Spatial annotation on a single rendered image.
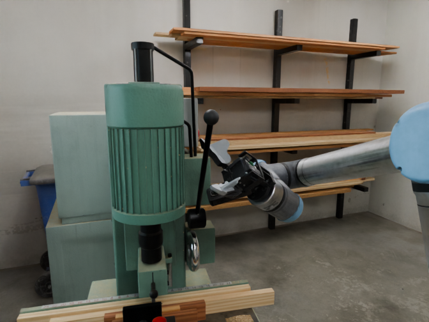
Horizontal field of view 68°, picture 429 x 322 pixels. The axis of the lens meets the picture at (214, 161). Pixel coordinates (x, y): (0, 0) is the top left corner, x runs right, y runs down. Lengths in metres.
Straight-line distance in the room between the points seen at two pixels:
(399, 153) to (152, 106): 0.46
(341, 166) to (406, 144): 0.34
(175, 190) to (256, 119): 2.82
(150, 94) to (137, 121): 0.06
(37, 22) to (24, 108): 0.70
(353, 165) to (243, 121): 2.65
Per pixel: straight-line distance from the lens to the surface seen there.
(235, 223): 3.66
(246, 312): 0.97
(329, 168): 0.91
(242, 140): 2.93
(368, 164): 0.82
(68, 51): 3.11
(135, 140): 0.69
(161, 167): 0.70
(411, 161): 0.55
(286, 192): 0.88
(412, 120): 0.55
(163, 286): 0.84
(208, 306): 0.94
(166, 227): 0.92
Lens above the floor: 1.47
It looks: 11 degrees down
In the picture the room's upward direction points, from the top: straight up
